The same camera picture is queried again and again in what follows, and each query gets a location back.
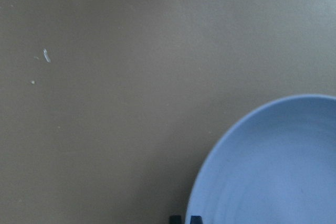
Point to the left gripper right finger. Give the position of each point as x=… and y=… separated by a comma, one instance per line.
x=196, y=220

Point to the blue plate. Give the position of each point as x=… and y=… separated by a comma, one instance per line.
x=275, y=165

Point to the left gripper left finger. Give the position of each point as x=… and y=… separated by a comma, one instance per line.
x=175, y=219

